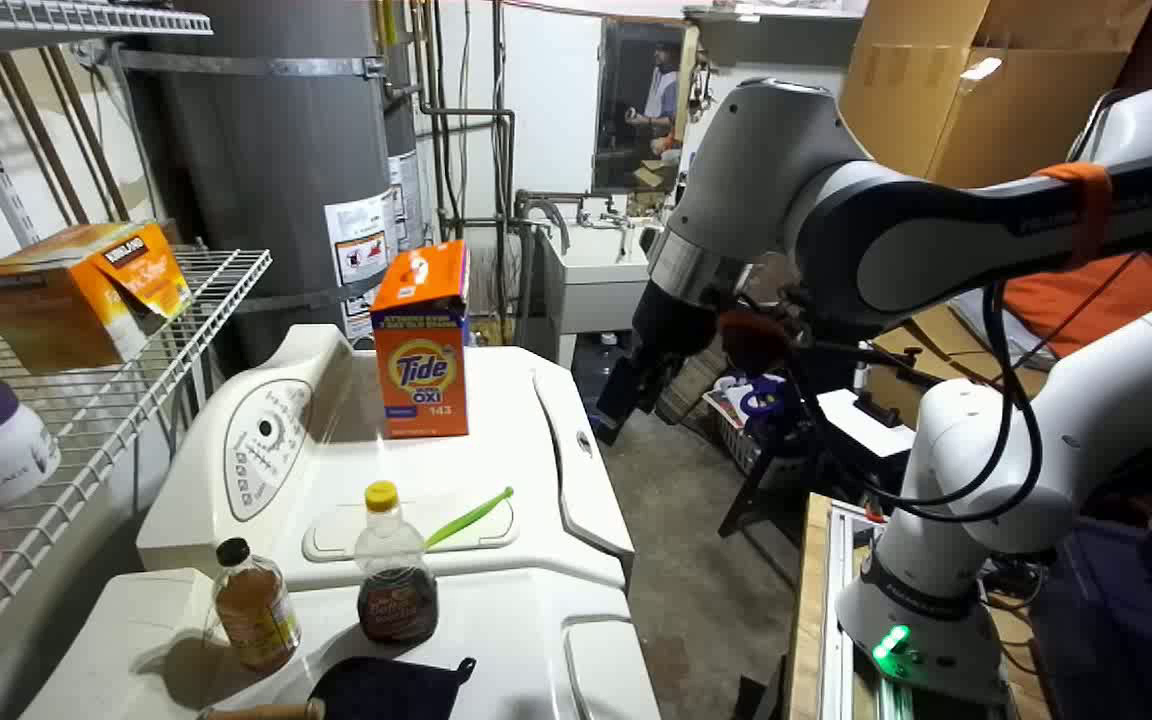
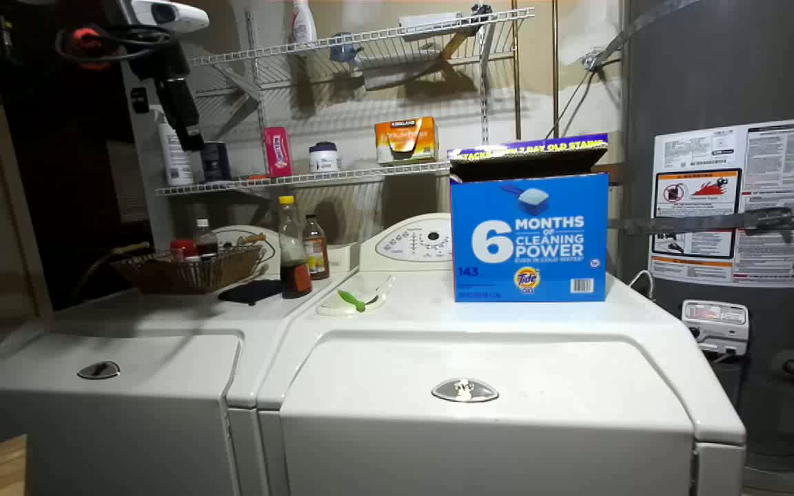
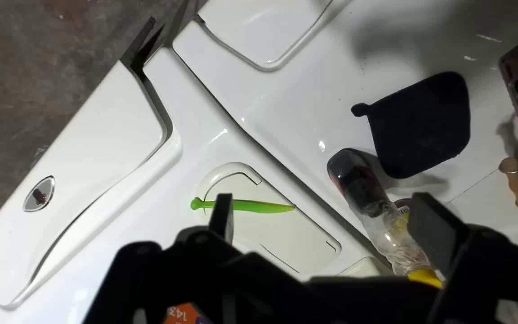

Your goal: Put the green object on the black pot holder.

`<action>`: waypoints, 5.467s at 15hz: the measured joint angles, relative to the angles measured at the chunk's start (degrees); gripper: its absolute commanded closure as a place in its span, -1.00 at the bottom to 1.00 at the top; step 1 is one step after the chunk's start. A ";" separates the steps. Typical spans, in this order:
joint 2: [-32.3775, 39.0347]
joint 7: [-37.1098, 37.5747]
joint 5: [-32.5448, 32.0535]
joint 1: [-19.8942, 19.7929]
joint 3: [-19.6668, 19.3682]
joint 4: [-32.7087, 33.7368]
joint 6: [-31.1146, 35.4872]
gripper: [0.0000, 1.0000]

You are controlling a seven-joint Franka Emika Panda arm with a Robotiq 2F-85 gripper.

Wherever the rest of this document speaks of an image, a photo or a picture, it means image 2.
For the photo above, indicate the green object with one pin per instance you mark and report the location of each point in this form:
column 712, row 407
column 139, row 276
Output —
column 358, row 305

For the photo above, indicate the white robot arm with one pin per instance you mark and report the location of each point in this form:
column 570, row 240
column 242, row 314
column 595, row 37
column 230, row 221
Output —
column 142, row 35

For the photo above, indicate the black pot holder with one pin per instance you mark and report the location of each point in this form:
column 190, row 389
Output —
column 250, row 294

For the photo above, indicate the brown liquid bottle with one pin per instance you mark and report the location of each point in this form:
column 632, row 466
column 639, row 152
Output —
column 314, row 248

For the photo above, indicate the yellow-cap dark sauce bottle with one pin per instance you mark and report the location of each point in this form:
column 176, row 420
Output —
column 296, row 280

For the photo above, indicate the orange cardboard box on shelf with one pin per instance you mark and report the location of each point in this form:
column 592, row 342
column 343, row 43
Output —
column 406, row 142

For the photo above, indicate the white tub with dark lid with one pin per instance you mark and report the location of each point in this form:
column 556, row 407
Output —
column 323, row 159

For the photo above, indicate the blue Tide detergent box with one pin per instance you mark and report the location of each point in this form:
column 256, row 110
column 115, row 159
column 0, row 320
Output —
column 529, row 221

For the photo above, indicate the right white washing machine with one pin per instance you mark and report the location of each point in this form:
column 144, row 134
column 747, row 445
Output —
column 421, row 396

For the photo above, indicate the pink box on shelf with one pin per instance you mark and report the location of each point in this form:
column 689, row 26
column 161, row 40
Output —
column 277, row 149

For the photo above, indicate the wicker basket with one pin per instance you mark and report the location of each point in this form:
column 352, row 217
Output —
column 193, row 276

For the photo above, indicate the white spray bottle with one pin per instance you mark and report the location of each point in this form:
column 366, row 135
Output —
column 175, row 159

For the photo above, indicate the left white dryer machine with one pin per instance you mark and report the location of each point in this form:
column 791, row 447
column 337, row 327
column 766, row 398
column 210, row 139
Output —
column 144, row 396

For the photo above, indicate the grey water heater tank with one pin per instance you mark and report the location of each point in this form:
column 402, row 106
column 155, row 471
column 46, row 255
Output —
column 709, row 185

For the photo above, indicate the white wire shelf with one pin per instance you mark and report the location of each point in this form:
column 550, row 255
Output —
column 253, row 185

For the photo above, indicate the upper wire shelf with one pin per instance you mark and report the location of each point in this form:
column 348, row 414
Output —
column 463, row 40

